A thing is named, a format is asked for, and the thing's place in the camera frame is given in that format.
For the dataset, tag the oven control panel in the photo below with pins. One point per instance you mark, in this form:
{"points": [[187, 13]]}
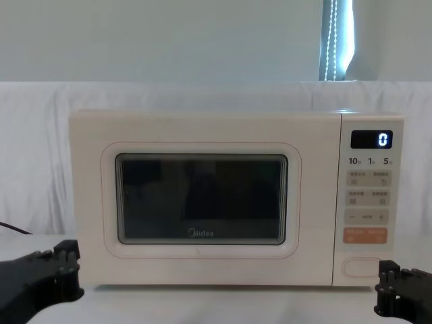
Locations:
{"points": [[369, 189]]}

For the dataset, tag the white curtain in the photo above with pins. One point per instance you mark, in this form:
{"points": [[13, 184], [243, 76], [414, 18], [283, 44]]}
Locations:
{"points": [[33, 152]]}

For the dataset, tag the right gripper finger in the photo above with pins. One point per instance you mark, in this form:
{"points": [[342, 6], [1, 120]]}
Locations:
{"points": [[388, 287]]}

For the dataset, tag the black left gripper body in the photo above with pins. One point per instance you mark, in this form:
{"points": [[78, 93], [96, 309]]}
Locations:
{"points": [[23, 283]]}

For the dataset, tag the white table cloth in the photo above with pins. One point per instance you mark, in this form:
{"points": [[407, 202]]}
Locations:
{"points": [[219, 307]]}

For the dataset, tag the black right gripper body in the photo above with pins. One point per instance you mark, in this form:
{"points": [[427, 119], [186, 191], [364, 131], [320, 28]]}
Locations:
{"points": [[418, 297]]}

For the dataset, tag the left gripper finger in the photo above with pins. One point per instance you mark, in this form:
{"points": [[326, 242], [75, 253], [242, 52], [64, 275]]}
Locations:
{"points": [[69, 270]]}

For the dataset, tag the cream microwave oven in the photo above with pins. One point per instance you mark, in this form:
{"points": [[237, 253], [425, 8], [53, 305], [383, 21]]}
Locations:
{"points": [[209, 131]]}

